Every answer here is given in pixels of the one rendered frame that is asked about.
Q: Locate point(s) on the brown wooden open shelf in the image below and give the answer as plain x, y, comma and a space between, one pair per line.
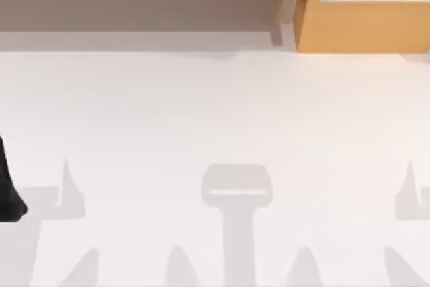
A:
141, 8

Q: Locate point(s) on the light wooden cupboard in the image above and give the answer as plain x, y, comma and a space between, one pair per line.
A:
366, 25

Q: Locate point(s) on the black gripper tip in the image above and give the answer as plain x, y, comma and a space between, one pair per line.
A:
8, 196

